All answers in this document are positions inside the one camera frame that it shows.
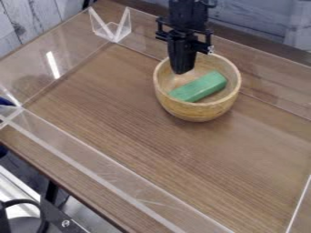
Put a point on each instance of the light wooden bowl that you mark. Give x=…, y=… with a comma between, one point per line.
x=210, y=106

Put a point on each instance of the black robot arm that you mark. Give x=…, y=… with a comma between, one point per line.
x=184, y=10

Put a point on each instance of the black table leg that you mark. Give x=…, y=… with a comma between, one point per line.
x=52, y=192

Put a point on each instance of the green rectangular block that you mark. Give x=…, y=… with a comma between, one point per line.
x=201, y=87

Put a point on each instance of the black metal bracket with bolt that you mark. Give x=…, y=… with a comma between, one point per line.
x=58, y=220

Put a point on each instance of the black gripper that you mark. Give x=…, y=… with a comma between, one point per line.
x=185, y=39

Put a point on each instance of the clear acrylic tray enclosure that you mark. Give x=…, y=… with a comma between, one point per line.
x=158, y=175

